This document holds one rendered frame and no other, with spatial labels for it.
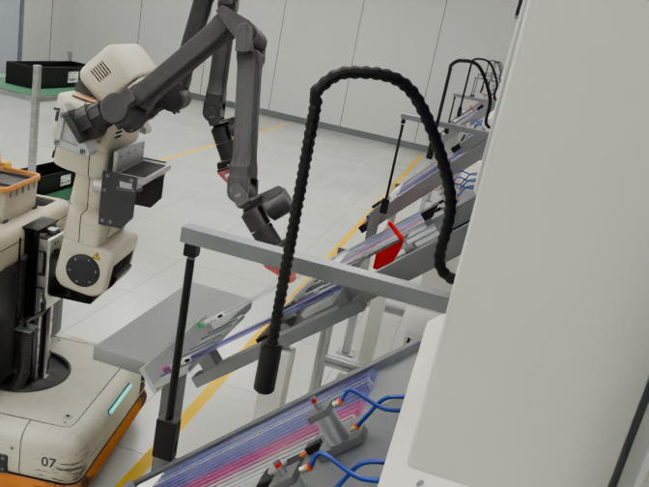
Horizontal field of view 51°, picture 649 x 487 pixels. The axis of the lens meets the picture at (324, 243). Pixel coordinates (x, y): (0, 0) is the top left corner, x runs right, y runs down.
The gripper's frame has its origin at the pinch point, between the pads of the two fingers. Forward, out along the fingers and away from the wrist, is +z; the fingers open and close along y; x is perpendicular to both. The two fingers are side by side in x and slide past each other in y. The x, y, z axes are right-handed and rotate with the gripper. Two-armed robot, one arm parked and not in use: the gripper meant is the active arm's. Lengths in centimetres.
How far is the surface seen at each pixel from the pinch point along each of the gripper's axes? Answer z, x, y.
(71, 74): -129, 139, 193
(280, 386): 19.4, 9.8, -15.2
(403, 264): 12.7, -22.2, 16.2
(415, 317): 45, 0, 76
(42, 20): -413, 512, 823
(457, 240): 13.3, -37.6, 16.3
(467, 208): 8.0, -43.2, 20.5
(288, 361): 14.8, 4.9, -14.8
